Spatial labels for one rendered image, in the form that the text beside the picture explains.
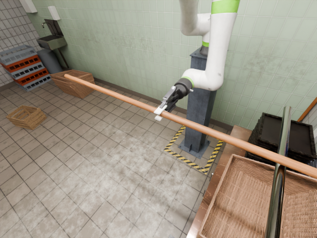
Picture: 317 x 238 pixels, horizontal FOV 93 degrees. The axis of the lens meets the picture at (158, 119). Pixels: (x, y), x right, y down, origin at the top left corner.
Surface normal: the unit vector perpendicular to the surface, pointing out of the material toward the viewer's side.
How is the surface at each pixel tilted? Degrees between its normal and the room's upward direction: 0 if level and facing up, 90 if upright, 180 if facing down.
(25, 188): 0
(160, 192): 0
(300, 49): 90
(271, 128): 0
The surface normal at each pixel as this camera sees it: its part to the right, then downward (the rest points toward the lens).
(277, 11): -0.56, 0.61
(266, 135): -0.07, -0.71
